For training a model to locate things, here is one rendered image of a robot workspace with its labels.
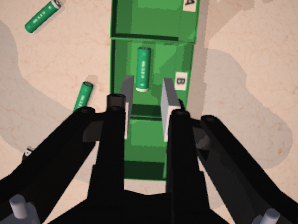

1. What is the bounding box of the green three-compartment bin rack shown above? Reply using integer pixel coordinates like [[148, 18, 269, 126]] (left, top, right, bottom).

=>
[[109, 0, 200, 181]]

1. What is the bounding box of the green aa battery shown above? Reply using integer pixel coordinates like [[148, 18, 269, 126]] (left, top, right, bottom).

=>
[[25, 0, 61, 33], [72, 81, 94, 113], [136, 47, 151, 92]]

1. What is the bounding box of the black usb stick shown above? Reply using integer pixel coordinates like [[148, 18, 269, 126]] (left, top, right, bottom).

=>
[[22, 148, 33, 161]]

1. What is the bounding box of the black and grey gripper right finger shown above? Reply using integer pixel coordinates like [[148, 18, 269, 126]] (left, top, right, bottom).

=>
[[160, 78, 298, 224]]

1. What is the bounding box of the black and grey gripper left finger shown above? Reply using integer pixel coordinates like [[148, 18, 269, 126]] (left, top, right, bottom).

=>
[[0, 75, 134, 224]]

